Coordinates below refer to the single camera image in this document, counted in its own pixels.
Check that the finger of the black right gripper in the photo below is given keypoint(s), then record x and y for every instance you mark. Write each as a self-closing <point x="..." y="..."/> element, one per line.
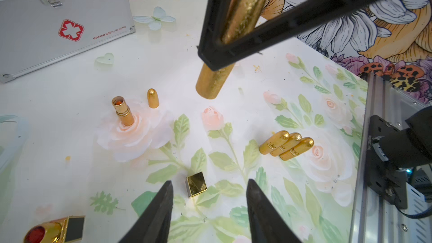
<point x="302" y="18"/>

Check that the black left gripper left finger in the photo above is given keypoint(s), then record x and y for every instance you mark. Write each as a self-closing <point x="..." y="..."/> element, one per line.
<point x="154" y="223"/>

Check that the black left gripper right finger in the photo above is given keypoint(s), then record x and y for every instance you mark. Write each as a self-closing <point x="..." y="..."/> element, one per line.
<point x="266" y="225"/>

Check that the square gold lipstick cap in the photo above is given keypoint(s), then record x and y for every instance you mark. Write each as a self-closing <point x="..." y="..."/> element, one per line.
<point x="196" y="184"/>

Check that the square gold black lipstick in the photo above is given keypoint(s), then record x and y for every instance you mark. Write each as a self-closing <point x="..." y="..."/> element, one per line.
<point x="64" y="230"/>

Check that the gold round lipstick cap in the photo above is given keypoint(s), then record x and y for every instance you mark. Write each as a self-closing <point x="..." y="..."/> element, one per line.
<point x="152" y="98"/>

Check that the gold lipstick pair upper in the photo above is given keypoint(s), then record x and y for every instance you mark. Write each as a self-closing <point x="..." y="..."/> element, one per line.
<point x="274" y="142"/>

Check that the silver aluminium first aid case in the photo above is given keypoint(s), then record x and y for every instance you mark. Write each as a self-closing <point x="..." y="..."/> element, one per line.
<point x="38" y="33"/>

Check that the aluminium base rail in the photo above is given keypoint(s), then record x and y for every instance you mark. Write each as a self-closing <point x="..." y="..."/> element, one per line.
<point x="396" y="146"/>

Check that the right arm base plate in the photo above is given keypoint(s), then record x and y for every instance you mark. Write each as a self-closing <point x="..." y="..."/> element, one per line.
<point x="384" y="178"/>

